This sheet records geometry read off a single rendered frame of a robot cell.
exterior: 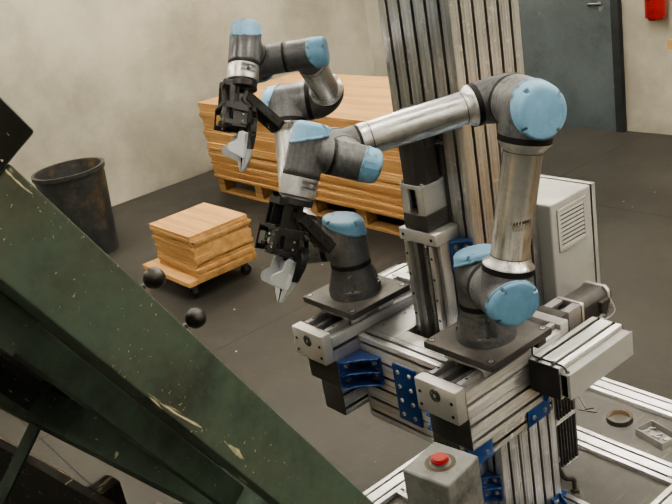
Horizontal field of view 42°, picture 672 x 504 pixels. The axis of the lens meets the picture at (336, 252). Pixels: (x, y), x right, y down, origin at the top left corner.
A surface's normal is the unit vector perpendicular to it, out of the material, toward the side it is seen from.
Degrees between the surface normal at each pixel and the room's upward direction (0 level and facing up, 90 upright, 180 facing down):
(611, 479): 0
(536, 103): 83
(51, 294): 90
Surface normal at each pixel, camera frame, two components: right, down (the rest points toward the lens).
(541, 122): 0.26, 0.19
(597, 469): -0.17, -0.92
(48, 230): 0.74, 0.13
